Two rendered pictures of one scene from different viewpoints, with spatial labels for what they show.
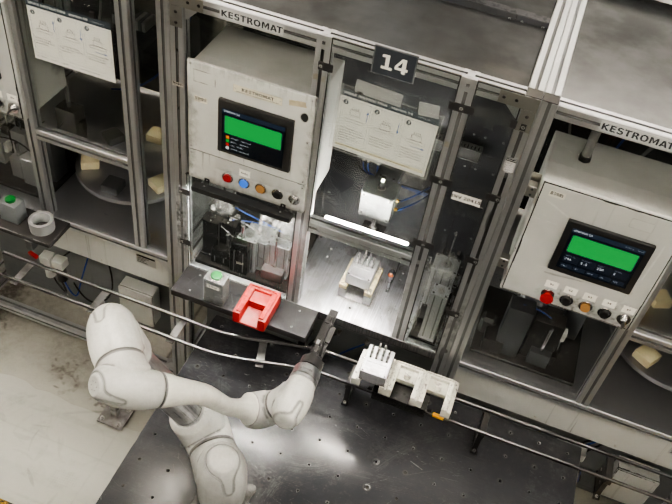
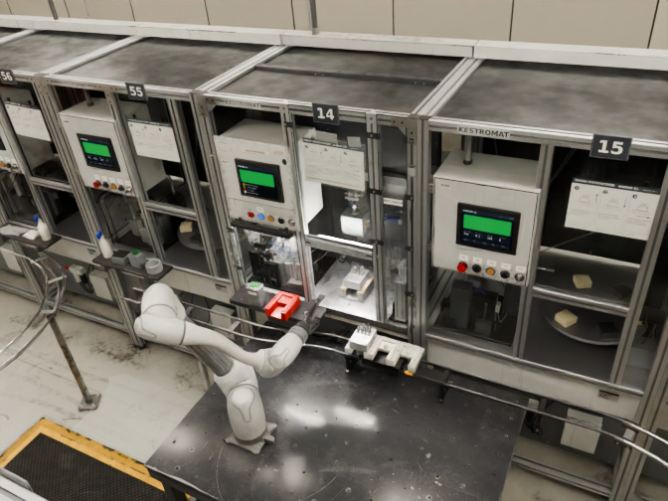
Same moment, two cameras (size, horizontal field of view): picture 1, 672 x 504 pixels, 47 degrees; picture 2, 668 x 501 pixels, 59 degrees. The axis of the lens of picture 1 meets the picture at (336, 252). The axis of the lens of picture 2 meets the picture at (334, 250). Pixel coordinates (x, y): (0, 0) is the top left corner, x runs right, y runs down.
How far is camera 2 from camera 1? 0.85 m
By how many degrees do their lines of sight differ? 16
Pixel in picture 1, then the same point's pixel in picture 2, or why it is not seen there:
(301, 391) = (289, 342)
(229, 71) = (237, 139)
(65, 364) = (185, 374)
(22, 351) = (158, 367)
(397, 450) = (383, 402)
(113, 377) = (147, 319)
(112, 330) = (153, 295)
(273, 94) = (263, 149)
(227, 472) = (244, 404)
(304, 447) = (314, 401)
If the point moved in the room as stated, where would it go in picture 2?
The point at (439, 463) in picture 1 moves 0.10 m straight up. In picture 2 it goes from (414, 410) to (414, 395)
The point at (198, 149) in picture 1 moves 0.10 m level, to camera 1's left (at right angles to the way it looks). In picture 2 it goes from (231, 197) to (213, 196)
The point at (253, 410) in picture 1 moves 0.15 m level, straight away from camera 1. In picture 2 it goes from (260, 360) to (267, 336)
